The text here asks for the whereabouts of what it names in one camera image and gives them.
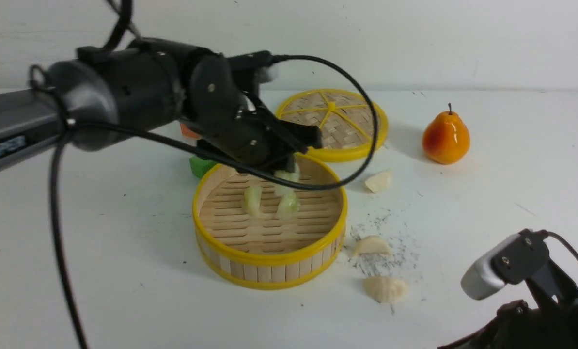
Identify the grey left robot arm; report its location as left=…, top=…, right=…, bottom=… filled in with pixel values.
left=0, top=38, right=322, bottom=174

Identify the orange toy cube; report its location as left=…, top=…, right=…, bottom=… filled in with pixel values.
left=180, top=124, right=200, bottom=140

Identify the woven bamboo steamer lid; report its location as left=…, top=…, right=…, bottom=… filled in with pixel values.
left=276, top=89, right=375, bottom=162

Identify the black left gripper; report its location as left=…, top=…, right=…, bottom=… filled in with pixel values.
left=78, top=38, right=323, bottom=174

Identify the white ridged front dumpling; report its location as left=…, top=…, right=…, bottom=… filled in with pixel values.
left=362, top=276, right=409, bottom=303

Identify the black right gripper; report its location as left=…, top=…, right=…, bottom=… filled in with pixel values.
left=442, top=277, right=578, bottom=349

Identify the black right camera cable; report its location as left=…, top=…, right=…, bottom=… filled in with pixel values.
left=536, top=230, right=578, bottom=286

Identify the pale green dumpling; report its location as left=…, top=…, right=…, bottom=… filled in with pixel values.
left=242, top=185, right=263, bottom=219
left=274, top=164, right=300, bottom=197
left=275, top=192, right=300, bottom=220

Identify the green toy cube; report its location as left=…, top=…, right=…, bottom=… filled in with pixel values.
left=189, top=156, right=217, bottom=180

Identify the orange toy pear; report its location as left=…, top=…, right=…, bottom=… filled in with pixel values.
left=422, top=102, right=471, bottom=165

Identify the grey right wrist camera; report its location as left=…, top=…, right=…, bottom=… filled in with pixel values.
left=461, top=229, right=549, bottom=301

